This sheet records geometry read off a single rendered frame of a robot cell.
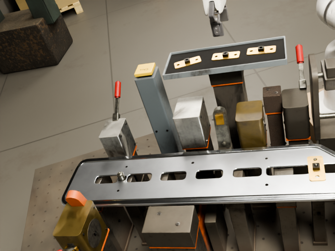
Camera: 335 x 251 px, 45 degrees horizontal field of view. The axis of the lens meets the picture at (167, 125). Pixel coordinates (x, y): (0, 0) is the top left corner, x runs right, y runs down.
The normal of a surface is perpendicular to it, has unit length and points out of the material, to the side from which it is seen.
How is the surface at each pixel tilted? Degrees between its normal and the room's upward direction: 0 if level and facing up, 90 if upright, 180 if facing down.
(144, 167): 0
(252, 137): 90
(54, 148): 0
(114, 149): 90
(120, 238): 90
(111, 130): 0
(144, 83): 90
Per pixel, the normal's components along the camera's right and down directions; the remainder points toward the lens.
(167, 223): -0.25, -0.76
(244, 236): -0.18, 0.64
